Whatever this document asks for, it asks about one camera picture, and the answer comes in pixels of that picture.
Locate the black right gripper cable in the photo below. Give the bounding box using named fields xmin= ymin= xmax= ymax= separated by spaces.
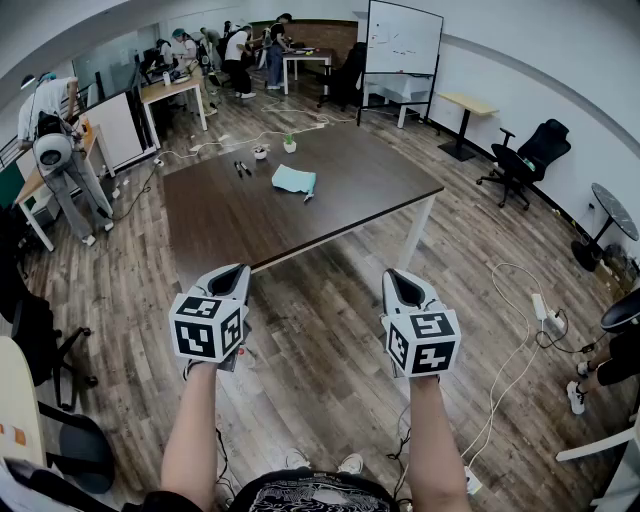
xmin=385 ymin=403 xmax=415 ymax=504

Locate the black padded office chair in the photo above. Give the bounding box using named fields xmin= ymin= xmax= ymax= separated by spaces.
xmin=317 ymin=41 xmax=368 ymax=113

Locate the black round stool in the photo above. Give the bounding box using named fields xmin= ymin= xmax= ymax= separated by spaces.
xmin=599 ymin=288 xmax=640 ymax=335

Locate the white table leg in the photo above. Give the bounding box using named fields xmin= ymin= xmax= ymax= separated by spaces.
xmin=397 ymin=192 xmax=439 ymax=272

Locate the cream round table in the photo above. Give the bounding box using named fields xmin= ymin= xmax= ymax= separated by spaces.
xmin=0 ymin=335 xmax=116 ymax=495

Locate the black backpack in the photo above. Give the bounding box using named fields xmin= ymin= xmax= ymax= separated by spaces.
xmin=35 ymin=110 xmax=64 ymax=139

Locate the person's white shoe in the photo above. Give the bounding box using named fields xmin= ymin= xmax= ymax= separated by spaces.
xmin=336 ymin=452 xmax=365 ymax=476
xmin=284 ymin=447 xmax=312 ymax=472

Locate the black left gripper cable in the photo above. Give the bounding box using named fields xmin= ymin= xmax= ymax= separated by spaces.
xmin=213 ymin=424 xmax=237 ymax=504

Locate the light blue pencil pouch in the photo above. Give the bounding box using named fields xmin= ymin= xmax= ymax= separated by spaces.
xmin=271 ymin=164 xmax=318 ymax=203

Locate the wooden top white desk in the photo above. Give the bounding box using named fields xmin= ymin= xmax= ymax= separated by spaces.
xmin=139 ymin=74 xmax=209 ymax=149

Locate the black floor cable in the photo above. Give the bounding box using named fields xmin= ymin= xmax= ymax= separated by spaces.
xmin=110 ymin=163 xmax=162 ymax=222

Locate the person's left forearm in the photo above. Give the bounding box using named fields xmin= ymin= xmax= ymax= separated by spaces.
xmin=159 ymin=360 xmax=221 ymax=512

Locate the white looped cable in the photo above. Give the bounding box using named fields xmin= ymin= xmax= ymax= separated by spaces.
xmin=458 ymin=262 xmax=547 ymax=469

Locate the white cloth covered table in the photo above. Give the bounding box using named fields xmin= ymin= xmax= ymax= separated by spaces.
xmin=361 ymin=72 xmax=434 ymax=129

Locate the white extension socket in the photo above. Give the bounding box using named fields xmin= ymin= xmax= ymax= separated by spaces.
xmin=530 ymin=292 xmax=567 ymax=332

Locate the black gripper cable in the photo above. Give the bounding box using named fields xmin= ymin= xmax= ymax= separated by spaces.
xmin=385 ymin=403 xmax=415 ymax=504
xmin=213 ymin=424 xmax=237 ymax=504

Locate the round black marble table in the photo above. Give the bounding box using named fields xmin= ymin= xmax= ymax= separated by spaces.
xmin=570 ymin=182 xmax=640 ymax=273

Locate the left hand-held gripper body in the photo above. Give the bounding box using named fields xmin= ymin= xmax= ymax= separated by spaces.
xmin=168 ymin=284 xmax=251 ymax=374

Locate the white partition panel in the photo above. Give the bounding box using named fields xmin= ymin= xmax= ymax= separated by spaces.
xmin=83 ymin=92 xmax=151 ymax=171

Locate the white hanging helmet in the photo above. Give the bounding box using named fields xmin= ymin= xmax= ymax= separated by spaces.
xmin=32 ymin=134 xmax=72 ymax=169

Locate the black mesh office chair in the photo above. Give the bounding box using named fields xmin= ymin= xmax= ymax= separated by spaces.
xmin=475 ymin=118 xmax=573 ymax=210

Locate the person's right forearm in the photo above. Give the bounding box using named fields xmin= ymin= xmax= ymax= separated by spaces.
xmin=407 ymin=374 xmax=474 ymax=512

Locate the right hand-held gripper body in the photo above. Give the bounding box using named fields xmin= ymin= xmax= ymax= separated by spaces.
xmin=380 ymin=298 xmax=461 ymax=380

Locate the person's left white shoe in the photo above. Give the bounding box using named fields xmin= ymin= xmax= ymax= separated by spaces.
xmin=284 ymin=447 xmax=312 ymax=472

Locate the person's black printed t-shirt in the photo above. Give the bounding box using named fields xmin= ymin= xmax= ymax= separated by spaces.
xmin=119 ymin=468 xmax=401 ymax=512

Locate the long white floor cable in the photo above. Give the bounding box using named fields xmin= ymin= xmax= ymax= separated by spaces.
xmin=162 ymin=92 xmax=334 ymax=159

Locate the whiteboard on black stand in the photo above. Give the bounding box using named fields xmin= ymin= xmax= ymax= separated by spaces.
xmin=356 ymin=0 xmax=445 ymax=127

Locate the person's right white shoe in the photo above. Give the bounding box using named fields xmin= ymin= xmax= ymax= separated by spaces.
xmin=336 ymin=452 xmax=365 ymax=476

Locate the long wooden top desk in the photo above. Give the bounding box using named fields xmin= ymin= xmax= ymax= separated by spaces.
xmin=14 ymin=124 xmax=117 ymax=253

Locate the white chair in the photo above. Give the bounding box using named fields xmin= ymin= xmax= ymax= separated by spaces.
xmin=554 ymin=407 xmax=640 ymax=512

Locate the black high-back office chair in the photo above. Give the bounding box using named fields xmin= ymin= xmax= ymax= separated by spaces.
xmin=0 ymin=209 xmax=100 ymax=412

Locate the white plug adapter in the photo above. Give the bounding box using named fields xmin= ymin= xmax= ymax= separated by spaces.
xmin=463 ymin=464 xmax=484 ymax=497

